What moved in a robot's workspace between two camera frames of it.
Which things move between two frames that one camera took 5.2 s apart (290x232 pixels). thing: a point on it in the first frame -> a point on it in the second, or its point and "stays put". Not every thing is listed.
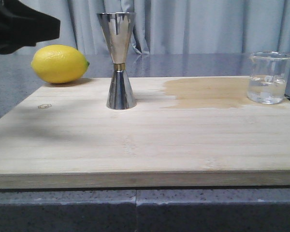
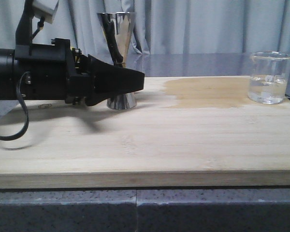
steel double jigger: x=118 y=27 stays put
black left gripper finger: x=14 y=25 -> x=57 y=71
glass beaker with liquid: x=268 y=75 stays put
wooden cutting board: x=185 y=133 stays put
